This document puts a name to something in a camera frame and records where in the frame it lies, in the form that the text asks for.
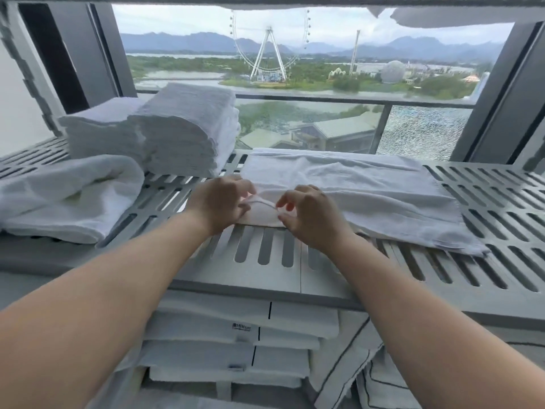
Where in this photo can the grey notched shelf post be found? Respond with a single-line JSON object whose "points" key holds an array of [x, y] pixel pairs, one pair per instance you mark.
{"points": [[30, 72]]}

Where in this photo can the stack of black-piped white pillows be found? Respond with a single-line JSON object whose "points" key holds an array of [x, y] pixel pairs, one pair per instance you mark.
{"points": [[340, 357]]}

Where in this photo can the white hand towel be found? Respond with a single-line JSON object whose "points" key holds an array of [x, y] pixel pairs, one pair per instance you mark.
{"points": [[72, 195], [362, 191]]}

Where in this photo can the white ferris wheel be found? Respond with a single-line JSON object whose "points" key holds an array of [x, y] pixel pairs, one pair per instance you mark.
{"points": [[268, 55]]}

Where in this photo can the glass balcony railing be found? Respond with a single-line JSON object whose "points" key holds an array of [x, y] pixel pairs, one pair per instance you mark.
{"points": [[380, 127]]}

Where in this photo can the stack of folded white towels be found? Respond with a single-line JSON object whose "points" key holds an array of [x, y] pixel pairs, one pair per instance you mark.
{"points": [[183, 127], [98, 132]]}

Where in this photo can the grey slotted shelf board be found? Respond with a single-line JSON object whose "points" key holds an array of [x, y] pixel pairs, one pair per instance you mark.
{"points": [[264, 283]]}

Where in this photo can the person's left forearm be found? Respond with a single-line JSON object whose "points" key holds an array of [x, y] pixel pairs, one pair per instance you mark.
{"points": [[106, 310]]}

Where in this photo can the white hanging sheet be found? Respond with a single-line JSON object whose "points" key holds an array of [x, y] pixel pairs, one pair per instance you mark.
{"points": [[447, 16]]}

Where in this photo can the dark window frame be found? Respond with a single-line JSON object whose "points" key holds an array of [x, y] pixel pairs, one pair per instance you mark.
{"points": [[85, 51], [498, 93]]}

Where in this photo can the person's right forearm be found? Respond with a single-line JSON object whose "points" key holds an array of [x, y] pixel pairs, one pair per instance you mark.
{"points": [[434, 327]]}

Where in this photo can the person's left hand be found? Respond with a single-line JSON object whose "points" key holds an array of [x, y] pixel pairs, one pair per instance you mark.
{"points": [[221, 204]]}

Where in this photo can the grey roofed building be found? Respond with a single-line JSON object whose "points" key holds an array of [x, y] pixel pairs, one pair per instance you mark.
{"points": [[340, 127]]}

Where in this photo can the tall thin tower ride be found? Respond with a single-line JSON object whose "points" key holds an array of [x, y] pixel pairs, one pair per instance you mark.
{"points": [[354, 53]]}

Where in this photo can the white dome building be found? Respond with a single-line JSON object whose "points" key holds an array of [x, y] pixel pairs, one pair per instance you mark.
{"points": [[392, 72]]}

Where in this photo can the stack of plain white pillows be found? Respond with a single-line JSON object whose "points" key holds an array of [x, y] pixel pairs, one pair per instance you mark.
{"points": [[238, 332]]}

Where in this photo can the person's right hand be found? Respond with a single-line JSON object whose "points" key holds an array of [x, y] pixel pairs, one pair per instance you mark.
{"points": [[319, 221]]}

